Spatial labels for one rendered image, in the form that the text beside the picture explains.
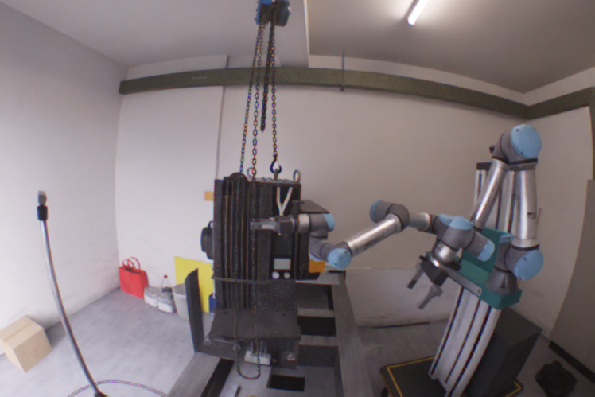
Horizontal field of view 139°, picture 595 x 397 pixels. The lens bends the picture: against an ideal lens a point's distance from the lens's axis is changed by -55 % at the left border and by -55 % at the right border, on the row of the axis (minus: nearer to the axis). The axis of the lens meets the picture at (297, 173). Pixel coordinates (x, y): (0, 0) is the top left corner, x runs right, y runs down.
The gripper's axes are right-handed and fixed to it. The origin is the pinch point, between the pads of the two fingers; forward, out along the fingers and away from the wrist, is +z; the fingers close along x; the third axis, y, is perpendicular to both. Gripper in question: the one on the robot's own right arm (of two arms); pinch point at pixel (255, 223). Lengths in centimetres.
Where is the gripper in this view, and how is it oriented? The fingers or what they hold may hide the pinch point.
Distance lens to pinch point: 95.3
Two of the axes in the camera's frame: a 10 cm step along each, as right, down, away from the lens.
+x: -2.4, 0.0, 9.7
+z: -9.7, -0.2, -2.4
